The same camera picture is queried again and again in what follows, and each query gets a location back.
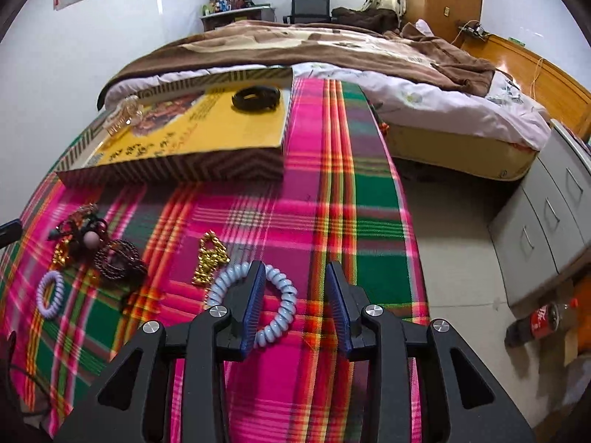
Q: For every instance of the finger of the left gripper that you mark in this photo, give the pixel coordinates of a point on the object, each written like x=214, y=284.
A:
x=10, y=233

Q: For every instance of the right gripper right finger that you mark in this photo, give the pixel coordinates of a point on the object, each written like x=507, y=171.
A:
x=347, y=302

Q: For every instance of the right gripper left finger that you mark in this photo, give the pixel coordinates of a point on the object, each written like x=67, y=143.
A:
x=244, y=301

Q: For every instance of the plaid pink green cloth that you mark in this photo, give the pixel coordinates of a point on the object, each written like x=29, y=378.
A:
x=341, y=198

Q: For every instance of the cola bottle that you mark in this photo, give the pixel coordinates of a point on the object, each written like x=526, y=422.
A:
x=553, y=317

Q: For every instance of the yellow mattress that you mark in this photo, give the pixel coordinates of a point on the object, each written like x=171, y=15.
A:
x=477, y=156

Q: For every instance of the grey drawer cabinet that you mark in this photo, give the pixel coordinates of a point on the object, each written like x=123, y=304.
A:
x=542, y=234

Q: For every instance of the yellow striped cardboard tray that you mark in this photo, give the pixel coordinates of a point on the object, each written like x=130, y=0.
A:
x=190, y=132

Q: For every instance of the black fitness band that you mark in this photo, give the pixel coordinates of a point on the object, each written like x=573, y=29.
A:
x=256, y=98

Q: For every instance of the brown fleece blanket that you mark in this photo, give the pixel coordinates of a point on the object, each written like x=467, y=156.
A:
x=410, y=55

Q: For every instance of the dark bag on bed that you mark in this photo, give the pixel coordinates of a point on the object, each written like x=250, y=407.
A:
x=379, y=20

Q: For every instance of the wooden headboard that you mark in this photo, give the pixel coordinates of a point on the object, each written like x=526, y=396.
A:
x=565, y=98

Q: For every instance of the black office chair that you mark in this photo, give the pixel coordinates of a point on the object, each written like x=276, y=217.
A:
x=309, y=11

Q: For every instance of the wooden desk with clutter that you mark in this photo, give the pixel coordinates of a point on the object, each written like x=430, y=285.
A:
x=219, y=13

